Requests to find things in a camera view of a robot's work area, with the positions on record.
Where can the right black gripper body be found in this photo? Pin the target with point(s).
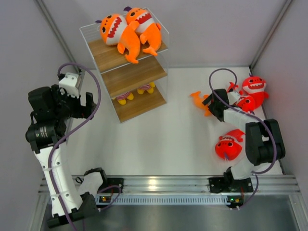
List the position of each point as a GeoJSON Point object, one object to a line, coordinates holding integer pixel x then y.
{"type": "Point", "coordinates": [212, 106]}

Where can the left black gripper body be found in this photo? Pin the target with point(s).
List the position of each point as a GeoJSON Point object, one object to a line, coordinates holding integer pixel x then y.
{"type": "Point", "coordinates": [67, 106]}

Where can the large orange shark plush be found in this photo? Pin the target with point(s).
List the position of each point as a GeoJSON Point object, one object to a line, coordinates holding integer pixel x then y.
{"type": "Point", "coordinates": [114, 30]}

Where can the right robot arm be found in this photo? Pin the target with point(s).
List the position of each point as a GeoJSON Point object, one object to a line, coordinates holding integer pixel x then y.
{"type": "Point", "coordinates": [263, 144]}

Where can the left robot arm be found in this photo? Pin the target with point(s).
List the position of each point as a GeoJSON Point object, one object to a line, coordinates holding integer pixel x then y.
{"type": "Point", "coordinates": [47, 136]}

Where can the red shark plush middle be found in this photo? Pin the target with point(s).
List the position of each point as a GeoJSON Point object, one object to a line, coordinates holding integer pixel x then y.
{"type": "Point", "coordinates": [246, 102]}

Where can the striped yellow-footed plush left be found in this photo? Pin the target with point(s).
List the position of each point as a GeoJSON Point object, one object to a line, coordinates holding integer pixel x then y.
{"type": "Point", "coordinates": [122, 99]}

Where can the striped yellow-footed plush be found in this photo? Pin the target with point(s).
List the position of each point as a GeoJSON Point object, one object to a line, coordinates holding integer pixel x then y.
{"type": "Point", "coordinates": [146, 87]}
{"type": "Point", "coordinates": [122, 99]}

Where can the red shark plush front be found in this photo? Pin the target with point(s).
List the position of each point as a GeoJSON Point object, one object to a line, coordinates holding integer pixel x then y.
{"type": "Point", "coordinates": [229, 145]}

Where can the red shark plush near corner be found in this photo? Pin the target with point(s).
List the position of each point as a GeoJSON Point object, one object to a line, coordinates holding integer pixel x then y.
{"type": "Point", "coordinates": [255, 86]}

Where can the striped yellow-footed plush right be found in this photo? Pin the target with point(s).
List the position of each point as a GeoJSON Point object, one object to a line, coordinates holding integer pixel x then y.
{"type": "Point", "coordinates": [146, 87]}

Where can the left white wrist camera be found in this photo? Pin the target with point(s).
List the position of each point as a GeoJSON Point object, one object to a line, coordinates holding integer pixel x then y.
{"type": "Point", "coordinates": [70, 85]}

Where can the white wire wooden shelf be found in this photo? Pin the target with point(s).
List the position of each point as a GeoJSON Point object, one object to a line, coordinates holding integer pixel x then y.
{"type": "Point", "coordinates": [120, 76]}

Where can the aluminium mounting rail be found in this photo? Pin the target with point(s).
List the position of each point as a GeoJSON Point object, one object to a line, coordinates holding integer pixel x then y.
{"type": "Point", "coordinates": [198, 185]}

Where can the white slotted cable duct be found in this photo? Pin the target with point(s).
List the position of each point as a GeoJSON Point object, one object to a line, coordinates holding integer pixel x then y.
{"type": "Point", "coordinates": [102, 200]}

